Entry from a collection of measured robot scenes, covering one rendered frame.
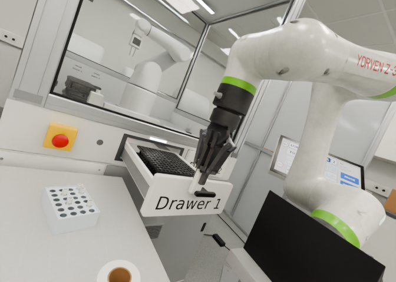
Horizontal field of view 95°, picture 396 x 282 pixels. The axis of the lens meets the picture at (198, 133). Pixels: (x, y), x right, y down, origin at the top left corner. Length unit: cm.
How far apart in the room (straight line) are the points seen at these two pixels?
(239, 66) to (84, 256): 51
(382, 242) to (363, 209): 262
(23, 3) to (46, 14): 337
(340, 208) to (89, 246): 65
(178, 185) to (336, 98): 61
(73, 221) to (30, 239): 7
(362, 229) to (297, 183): 21
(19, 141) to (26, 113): 9
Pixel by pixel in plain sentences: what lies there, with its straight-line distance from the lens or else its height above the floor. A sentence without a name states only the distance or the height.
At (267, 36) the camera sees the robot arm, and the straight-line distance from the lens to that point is 42.
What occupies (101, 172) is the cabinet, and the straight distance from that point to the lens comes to 79.
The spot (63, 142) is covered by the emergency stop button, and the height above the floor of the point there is 88.
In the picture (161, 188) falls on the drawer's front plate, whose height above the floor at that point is 90.
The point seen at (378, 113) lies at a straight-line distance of 215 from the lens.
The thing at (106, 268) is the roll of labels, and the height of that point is 80.
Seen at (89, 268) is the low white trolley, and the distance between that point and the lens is 46.
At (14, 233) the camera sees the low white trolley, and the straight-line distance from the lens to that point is 52.
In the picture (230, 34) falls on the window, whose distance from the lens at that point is 98.
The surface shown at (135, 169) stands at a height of 87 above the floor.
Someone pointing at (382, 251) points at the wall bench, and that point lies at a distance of 334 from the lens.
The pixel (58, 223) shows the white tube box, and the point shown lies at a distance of 50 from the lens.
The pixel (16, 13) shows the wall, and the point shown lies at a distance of 406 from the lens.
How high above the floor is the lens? 109
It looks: 5 degrees down
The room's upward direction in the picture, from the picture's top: 22 degrees clockwise
